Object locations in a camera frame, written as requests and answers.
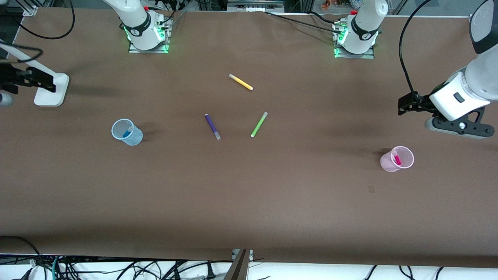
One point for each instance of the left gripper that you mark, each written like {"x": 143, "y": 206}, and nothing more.
{"x": 421, "y": 102}

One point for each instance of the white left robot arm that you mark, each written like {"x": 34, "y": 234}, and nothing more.
{"x": 365, "y": 23}

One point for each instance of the pink marker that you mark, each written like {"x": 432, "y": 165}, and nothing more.
{"x": 397, "y": 160}

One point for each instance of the blue marker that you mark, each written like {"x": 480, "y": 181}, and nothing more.
{"x": 126, "y": 133}

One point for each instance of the grey power strip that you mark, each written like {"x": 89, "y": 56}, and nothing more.
{"x": 253, "y": 4}

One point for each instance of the translucent pink plastic cup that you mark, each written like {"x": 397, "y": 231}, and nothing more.
{"x": 387, "y": 163}

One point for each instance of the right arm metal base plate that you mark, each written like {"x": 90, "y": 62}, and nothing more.
{"x": 149, "y": 51}

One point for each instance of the wooden beam under table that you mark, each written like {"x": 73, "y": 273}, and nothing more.
{"x": 238, "y": 268}

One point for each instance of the purple marker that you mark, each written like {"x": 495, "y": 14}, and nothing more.
{"x": 212, "y": 125}

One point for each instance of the green marker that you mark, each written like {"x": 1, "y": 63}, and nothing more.
{"x": 258, "y": 124}

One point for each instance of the yellow marker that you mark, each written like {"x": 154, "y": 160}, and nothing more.
{"x": 241, "y": 82}

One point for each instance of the translucent blue plastic cup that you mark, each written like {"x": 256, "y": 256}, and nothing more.
{"x": 134, "y": 138}

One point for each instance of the white desk lamp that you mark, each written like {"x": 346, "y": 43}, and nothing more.
{"x": 50, "y": 97}

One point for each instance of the black power plug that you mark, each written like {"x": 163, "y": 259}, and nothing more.
{"x": 211, "y": 272}

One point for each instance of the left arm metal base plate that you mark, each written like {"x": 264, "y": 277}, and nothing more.
{"x": 354, "y": 56}

